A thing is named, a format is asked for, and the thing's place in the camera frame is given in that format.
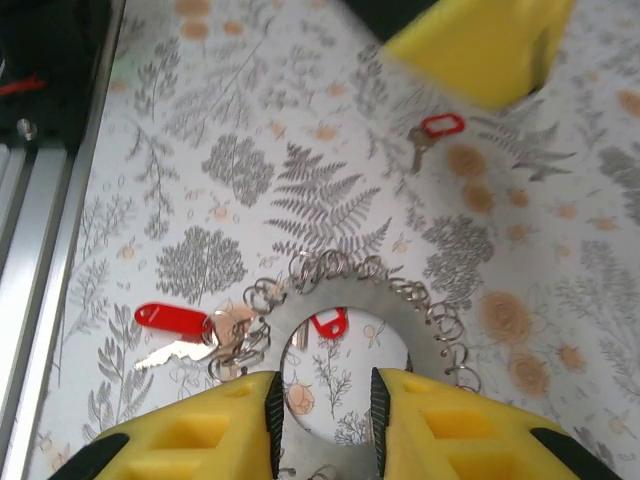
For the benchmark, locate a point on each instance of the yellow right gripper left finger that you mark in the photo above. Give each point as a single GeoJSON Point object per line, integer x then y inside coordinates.
{"type": "Point", "coordinates": [200, 430]}

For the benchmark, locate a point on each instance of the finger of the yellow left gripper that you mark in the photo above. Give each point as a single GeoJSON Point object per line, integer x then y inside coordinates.
{"type": "Point", "coordinates": [475, 50]}

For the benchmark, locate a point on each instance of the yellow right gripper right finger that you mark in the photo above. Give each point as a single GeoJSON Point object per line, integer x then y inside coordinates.
{"type": "Point", "coordinates": [450, 435]}

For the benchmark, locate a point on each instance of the key with solid red tag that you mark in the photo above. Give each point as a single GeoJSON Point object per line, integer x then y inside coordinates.
{"type": "Point", "coordinates": [170, 320]}

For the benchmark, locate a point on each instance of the metal disc keyring with rings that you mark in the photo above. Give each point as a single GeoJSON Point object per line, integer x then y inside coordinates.
{"type": "Point", "coordinates": [360, 295]}

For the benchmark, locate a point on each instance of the floral table cover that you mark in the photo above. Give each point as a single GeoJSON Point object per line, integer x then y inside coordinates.
{"type": "Point", "coordinates": [350, 200]}

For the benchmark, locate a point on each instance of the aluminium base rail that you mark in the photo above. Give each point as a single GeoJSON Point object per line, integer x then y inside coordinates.
{"type": "Point", "coordinates": [40, 225]}

